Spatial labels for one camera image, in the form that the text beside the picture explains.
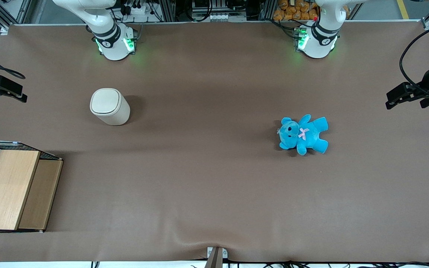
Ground cream lidded trash can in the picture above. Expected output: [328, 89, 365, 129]
[89, 88, 131, 126]

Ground blue teddy bear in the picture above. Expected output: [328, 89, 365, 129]
[277, 114, 329, 156]

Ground orange plush toys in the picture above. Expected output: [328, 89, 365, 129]
[273, 0, 319, 22]

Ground white power strip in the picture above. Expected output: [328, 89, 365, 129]
[123, 3, 155, 16]

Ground white control box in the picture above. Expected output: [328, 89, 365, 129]
[191, 0, 248, 22]

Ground brown table cover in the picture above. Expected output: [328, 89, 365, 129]
[0, 20, 429, 263]

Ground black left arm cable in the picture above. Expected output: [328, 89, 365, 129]
[400, 19, 429, 95]

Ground wooden shelf with wire frame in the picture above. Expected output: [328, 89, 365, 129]
[0, 140, 64, 234]

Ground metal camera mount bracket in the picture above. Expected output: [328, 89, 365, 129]
[204, 246, 229, 268]

